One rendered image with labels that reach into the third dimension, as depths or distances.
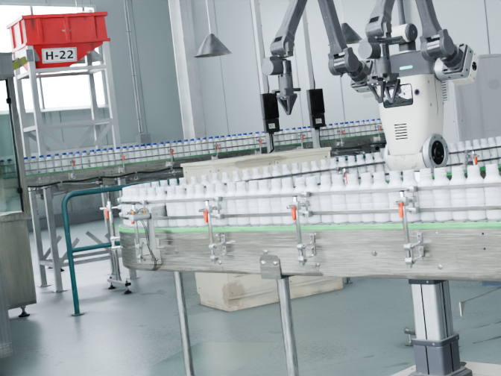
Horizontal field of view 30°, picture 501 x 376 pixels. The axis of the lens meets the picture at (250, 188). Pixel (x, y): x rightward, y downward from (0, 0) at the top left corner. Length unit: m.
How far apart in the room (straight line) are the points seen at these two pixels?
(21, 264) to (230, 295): 2.00
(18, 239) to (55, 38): 2.41
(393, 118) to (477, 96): 5.61
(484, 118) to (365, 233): 6.33
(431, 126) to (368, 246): 0.79
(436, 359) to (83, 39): 6.75
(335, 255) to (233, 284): 4.16
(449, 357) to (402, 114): 0.99
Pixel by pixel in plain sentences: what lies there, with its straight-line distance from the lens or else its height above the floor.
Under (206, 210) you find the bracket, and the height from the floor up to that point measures 1.07.
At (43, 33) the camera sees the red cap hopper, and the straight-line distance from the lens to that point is 9.78.
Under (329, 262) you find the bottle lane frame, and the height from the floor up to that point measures 0.87.
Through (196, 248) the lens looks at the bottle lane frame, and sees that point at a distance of 3.72.
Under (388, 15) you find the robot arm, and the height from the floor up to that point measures 1.69.
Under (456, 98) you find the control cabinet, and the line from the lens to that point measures 9.19.
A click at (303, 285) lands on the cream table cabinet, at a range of 7.67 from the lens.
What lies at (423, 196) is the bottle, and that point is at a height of 1.08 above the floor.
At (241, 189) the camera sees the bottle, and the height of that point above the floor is 1.13.
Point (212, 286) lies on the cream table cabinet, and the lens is 7.56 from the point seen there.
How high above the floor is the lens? 1.32
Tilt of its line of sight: 3 degrees down
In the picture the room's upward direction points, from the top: 6 degrees counter-clockwise
